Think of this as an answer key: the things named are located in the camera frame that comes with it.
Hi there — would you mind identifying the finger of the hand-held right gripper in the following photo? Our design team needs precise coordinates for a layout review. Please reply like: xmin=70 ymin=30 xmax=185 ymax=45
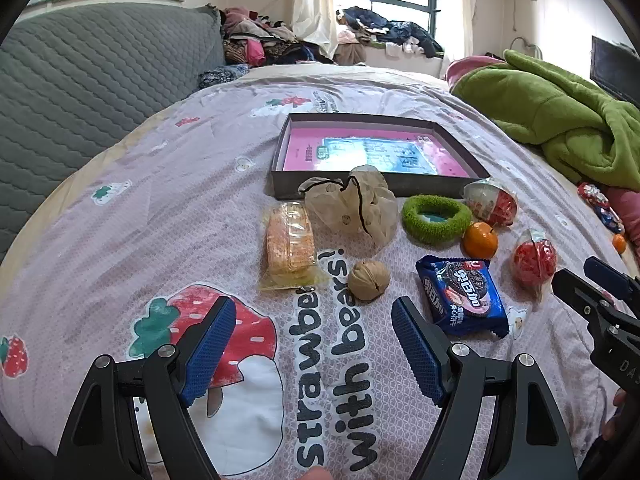
xmin=552 ymin=268 xmax=618 ymax=321
xmin=584 ymin=256 xmax=640 ymax=306

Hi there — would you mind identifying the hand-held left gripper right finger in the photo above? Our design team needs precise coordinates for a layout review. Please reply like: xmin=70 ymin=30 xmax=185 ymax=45
xmin=391 ymin=296 xmax=578 ymax=480

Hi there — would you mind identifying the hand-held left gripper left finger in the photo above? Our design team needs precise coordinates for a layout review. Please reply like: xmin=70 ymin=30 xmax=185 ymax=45
xmin=55 ymin=296 xmax=237 ymax=480

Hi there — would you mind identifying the red snack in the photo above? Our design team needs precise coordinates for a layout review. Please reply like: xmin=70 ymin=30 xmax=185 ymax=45
xmin=513 ymin=230 xmax=558 ymax=301
xmin=463 ymin=178 xmax=518 ymax=227

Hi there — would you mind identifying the blue cookie packet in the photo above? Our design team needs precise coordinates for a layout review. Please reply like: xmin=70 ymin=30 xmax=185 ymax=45
xmin=416 ymin=255 xmax=510 ymax=340

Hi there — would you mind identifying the walnut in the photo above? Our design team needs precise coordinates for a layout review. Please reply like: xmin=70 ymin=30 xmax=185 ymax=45
xmin=347 ymin=260 xmax=391 ymax=302

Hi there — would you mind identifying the green fuzzy ring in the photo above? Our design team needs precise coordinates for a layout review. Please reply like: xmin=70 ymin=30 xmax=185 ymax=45
xmin=402 ymin=194 xmax=473 ymax=246

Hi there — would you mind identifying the orange cracker packet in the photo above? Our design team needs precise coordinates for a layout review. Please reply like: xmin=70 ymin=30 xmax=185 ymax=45
xmin=259 ymin=201 xmax=326 ymax=291

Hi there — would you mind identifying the beige drawstring pouch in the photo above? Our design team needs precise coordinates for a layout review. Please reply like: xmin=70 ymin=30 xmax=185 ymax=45
xmin=298 ymin=165 xmax=399 ymax=248

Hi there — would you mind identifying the grey cardboard box pink inside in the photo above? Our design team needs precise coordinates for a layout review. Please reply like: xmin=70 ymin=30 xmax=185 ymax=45
xmin=270 ymin=114 xmax=491 ymax=201

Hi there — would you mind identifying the person's right hand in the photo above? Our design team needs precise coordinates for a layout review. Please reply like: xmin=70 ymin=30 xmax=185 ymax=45
xmin=602 ymin=390 xmax=628 ymax=441

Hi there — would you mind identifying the blue candy wrapper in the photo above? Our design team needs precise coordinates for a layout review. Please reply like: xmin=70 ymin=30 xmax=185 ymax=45
xmin=597 ymin=207 xmax=623 ymax=233

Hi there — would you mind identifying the pink cloth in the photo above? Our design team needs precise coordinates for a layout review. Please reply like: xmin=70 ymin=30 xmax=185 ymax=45
xmin=605 ymin=187 xmax=640 ymax=256

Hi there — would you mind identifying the printed strawberry blanket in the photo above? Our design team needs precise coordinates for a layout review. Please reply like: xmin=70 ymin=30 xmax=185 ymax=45
xmin=0 ymin=80 xmax=626 ymax=480

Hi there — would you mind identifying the green fleece blanket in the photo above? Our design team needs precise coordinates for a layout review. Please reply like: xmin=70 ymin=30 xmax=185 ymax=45
xmin=450 ymin=50 xmax=640 ymax=191

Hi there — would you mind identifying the black television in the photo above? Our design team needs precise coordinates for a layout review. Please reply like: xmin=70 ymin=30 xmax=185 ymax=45
xmin=590 ymin=35 xmax=640 ymax=106

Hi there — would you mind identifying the pink pillow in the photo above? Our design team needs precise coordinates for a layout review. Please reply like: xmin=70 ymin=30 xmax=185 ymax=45
xmin=445 ymin=56 xmax=506 ymax=86

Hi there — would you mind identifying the dark patterned cloth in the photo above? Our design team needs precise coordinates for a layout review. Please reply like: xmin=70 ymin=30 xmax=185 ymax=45
xmin=197 ymin=64 xmax=251 ymax=90

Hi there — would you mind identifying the grey quilted headboard cover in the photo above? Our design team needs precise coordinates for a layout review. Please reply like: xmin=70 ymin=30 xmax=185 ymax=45
xmin=0 ymin=7 xmax=226 ymax=261

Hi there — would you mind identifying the cream curtain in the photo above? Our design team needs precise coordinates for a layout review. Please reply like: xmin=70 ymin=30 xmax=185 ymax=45
xmin=460 ymin=0 xmax=488 ymax=56
xmin=292 ymin=0 xmax=341 ymax=46

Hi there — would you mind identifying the pile of mixed clothes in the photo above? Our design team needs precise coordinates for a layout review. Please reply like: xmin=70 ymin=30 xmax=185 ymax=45
xmin=220 ymin=7 xmax=336 ymax=66

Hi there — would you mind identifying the pile of dark clothes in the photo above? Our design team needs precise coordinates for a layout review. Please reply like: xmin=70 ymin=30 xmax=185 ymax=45
xmin=337 ymin=6 xmax=446 ymax=58

